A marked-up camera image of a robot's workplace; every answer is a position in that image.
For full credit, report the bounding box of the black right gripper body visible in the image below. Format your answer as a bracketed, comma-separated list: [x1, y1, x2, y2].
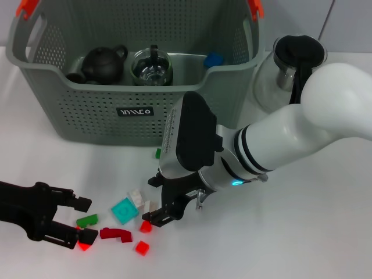
[160, 170, 206, 220]

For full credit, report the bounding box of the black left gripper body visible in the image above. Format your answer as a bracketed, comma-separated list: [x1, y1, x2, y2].
[0, 180, 59, 242]

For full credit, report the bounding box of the clear translucent toy brick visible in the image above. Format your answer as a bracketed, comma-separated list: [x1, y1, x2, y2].
[144, 199, 159, 214]

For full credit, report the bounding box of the long red brick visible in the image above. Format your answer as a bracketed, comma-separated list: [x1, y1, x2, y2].
[75, 226, 92, 252]

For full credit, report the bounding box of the blue square toy brick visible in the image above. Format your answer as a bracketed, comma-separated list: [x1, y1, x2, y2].
[203, 52, 225, 68]

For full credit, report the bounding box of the grey perforated storage bin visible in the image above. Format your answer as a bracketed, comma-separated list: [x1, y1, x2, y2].
[5, 0, 265, 146]

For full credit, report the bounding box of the dark green toy brick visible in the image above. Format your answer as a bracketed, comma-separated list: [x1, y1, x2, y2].
[76, 214, 99, 228]

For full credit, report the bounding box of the white toy brick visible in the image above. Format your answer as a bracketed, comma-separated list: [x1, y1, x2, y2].
[129, 189, 145, 208]

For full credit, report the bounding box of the small red square brick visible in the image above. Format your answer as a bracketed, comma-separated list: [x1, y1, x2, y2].
[134, 240, 151, 256]

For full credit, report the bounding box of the teal square toy brick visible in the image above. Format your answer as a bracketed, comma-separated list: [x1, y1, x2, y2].
[110, 197, 140, 225]

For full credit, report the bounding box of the dark red arch brick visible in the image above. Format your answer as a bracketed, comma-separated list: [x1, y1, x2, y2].
[99, 227, 133, 244]

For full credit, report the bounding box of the black clay teapot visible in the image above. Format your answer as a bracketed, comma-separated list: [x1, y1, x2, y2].
[80, 44, 128, 85]

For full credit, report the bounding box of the right gripper cable with plug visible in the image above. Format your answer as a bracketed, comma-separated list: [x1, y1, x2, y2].
[195, 188, 214, 210]

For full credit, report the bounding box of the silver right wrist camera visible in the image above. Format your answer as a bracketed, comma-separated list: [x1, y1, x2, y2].
[158, 90, 224, 178]

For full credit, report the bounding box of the glass pitcher black lid handle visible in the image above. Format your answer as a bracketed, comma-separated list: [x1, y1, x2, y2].
[252, 33, 328, 113]

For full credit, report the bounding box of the orange bin handle clip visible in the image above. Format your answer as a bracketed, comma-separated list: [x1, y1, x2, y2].
[16, 0, 40, 20]
[246, 0, 264, 20]

